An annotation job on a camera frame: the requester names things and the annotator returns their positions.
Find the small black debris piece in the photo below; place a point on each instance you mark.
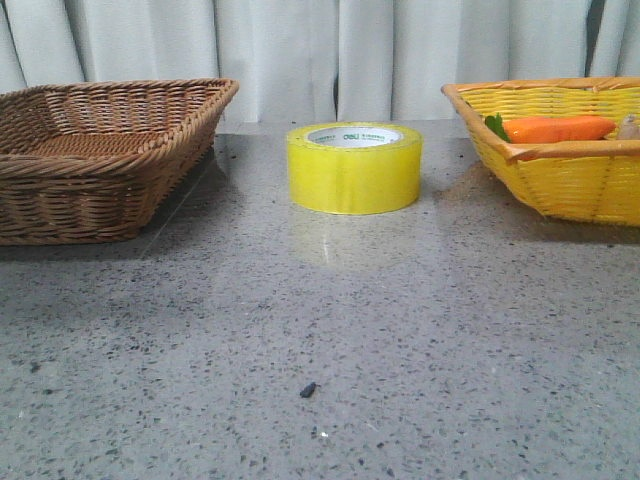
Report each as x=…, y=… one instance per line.
x=308, y=390

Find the brown wicker basket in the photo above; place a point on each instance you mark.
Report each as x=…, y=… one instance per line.
x=92, y=162

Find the white curtain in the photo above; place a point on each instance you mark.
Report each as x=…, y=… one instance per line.
x=319, y=61

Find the yellow tape roll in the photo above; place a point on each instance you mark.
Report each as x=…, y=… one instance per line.
x=354, y=168

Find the beige object in basket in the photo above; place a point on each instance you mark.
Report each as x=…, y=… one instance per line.
x=628, y=129

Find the yellow woven basket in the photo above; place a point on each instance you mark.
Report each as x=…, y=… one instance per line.
x=593, y=181

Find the orange toy carrot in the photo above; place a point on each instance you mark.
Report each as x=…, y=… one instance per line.
x=539, y=130

